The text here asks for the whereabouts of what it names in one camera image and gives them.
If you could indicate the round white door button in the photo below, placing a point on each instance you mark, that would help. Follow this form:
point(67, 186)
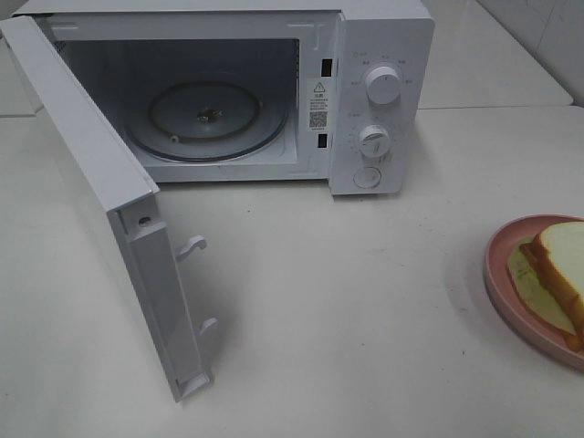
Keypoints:
point(367, 177)

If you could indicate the white microwave knob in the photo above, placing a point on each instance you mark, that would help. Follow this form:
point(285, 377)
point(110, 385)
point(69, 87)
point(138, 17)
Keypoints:
point(383, 84)
point(374, 141)

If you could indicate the white microwave door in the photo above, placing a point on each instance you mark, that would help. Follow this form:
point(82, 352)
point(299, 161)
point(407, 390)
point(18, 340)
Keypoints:
point(116, 200)

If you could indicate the pink round plate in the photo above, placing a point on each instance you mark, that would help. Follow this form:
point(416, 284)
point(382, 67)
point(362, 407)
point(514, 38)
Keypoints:
point(504, 298)

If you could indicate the white bread sandwich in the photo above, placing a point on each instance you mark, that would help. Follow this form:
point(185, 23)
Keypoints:
point(547, 274)

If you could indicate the glass microwave turntable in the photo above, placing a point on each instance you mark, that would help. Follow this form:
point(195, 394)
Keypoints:
point(206, 121)

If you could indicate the white microwave oven body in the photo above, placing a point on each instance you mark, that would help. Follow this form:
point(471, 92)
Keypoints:
point(315, 53)

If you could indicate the white adjacent table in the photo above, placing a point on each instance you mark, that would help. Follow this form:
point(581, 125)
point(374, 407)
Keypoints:
point(475, 63)

